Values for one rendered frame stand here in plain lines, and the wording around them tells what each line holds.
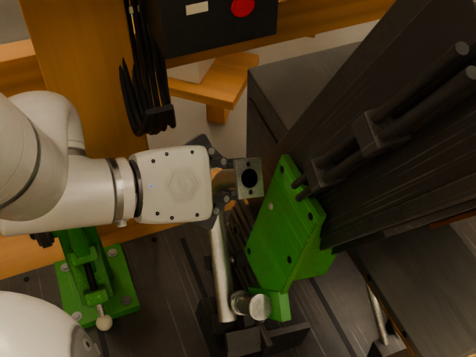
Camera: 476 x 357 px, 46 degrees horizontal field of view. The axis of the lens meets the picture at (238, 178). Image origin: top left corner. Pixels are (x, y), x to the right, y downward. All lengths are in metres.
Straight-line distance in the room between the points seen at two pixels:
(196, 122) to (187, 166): 1.97
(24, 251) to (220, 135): 1.57
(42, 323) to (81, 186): 0.43
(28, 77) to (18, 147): 0.61
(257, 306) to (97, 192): 0.30
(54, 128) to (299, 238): 0.34
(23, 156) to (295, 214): 0.42
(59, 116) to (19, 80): 0.41
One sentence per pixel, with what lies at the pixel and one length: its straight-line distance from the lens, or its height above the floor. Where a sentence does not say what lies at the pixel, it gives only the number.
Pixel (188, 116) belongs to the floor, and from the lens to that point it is 2.73.
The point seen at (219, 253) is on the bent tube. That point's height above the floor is 1.07.
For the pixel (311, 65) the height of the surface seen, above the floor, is 1.24.
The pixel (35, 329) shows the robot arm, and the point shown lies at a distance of 0.25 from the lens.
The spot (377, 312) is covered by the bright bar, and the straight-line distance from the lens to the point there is 0.90.
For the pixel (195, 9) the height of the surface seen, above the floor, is 1.42.
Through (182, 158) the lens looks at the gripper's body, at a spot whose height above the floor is 1.30.
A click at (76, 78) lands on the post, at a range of 0.91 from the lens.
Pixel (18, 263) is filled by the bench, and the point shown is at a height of 0.88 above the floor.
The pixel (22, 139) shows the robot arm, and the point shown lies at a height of 1.55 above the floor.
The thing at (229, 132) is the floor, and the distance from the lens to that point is 2.64.
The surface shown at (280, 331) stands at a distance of 0.95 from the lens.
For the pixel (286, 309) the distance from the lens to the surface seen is 0.83.
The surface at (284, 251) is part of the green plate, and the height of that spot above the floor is 1.17.
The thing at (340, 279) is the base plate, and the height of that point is 0.90.
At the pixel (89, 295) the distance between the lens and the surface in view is 0.98.
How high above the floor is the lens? 1.82
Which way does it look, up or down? 48 degrees down
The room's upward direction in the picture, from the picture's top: straight up
